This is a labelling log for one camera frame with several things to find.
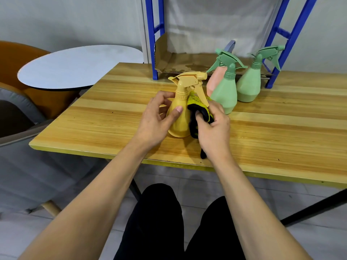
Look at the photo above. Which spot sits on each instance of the green spray bottle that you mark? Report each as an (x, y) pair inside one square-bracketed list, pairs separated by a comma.
[(248, 89), (225, 92)]

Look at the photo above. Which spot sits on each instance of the person's leg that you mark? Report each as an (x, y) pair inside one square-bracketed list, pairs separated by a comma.
[(151, 227), (217, 232)]

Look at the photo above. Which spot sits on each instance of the person's left forearm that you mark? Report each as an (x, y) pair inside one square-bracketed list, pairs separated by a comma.
[(84, 208)]

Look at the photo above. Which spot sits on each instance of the pink spray bottle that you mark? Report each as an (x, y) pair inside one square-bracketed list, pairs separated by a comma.
[(214, 81)]

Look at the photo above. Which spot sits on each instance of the black metal table leg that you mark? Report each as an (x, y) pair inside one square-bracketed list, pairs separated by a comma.
[(314, 207), (135, 190)]

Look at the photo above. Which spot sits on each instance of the person's left hand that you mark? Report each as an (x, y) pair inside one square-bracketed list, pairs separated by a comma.
[(151, 127)]

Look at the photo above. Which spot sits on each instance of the round white side table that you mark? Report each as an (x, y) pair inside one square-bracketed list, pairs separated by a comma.
[(76, 66)]

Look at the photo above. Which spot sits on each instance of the orange chair with grey shell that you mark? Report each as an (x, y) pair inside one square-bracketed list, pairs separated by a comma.
[(16, 59)]

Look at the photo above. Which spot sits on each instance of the yellow spray bottle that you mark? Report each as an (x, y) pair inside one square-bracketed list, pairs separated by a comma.
[(180, 124)]

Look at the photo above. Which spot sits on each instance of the person's right leg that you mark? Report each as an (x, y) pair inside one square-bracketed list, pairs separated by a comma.
[(217, 232)]

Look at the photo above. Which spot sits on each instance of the white cloth backdrop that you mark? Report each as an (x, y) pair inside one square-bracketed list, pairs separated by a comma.
[(217, 24)]

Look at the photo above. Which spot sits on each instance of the brown chair with grey shell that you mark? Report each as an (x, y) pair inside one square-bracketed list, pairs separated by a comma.
[(10, 119)]

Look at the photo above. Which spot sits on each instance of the stained brown cardboard sheet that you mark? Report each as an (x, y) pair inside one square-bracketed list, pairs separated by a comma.
[(184, 62)]

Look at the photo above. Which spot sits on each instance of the green and black cloth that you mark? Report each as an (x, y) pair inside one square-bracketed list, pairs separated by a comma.
[(198, 102)]

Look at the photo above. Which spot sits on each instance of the person's right hand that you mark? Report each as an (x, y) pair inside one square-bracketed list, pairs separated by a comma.
[(215, 135)]

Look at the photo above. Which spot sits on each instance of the person's right forearm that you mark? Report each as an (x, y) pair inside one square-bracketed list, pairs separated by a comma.
[(260, 213)]

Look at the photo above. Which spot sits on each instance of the person's left leg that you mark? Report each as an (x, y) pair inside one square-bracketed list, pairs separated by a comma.
[(151, 227)]

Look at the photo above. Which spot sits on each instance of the blue metal shelf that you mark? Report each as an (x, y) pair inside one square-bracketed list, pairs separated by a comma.
[(295, 32)]

